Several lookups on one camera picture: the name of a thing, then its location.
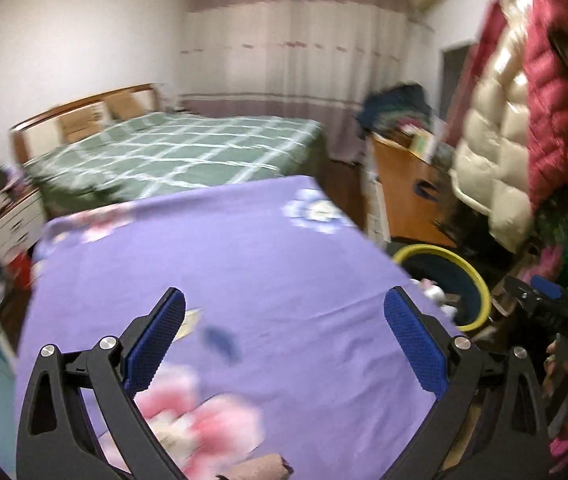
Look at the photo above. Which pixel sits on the brown cloth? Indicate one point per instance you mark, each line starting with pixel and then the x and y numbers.
pixel 261 467

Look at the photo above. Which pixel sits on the brown pillow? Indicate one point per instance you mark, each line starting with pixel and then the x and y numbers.
pixel 81 125
pixel 123 108

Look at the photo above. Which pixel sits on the pink and white curtain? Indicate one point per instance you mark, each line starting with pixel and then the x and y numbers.
pixel 314 45

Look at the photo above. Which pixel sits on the blue trash bin yellow rim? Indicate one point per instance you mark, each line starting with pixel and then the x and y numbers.
pixel 471 290

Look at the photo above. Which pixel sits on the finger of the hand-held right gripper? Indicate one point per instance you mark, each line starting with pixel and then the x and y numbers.
pixel 543 290

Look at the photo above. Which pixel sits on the red puffer jacket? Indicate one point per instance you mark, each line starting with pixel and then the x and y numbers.
pixel 558 100

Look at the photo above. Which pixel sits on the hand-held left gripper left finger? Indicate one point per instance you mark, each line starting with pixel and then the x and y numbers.
pixel 156 340

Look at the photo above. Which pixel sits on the white puffer jacket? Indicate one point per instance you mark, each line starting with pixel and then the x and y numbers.
pixel 498 135

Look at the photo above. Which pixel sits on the pink fluffy garment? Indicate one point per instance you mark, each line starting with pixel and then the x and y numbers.
pixel 551 262

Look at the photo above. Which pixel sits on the green checked bedspread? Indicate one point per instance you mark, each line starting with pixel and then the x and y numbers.
pixel 189 150

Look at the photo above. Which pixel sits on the wooden bed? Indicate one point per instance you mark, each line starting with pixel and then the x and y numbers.
pixel 39 130

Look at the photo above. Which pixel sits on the white nightstand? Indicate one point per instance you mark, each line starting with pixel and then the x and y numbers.
pixel 14 225

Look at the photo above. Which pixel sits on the red bucket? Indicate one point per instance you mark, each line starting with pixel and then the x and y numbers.
pixel 23 270

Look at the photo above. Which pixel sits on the green card box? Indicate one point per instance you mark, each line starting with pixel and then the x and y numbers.
pixel 421 145

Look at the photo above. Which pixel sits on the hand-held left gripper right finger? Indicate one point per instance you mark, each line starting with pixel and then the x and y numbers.
pixel 416 345

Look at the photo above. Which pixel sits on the wooden desk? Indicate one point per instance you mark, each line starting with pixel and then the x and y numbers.
pixel 403 185

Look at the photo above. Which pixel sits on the small paper scrap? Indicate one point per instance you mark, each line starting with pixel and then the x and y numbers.
pixel 190 321

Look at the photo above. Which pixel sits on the black television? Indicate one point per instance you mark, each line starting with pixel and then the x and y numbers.
pixel 456 85

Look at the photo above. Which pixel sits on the pile of clothes on chair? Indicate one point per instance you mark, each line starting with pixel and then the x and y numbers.
pixel 393 107

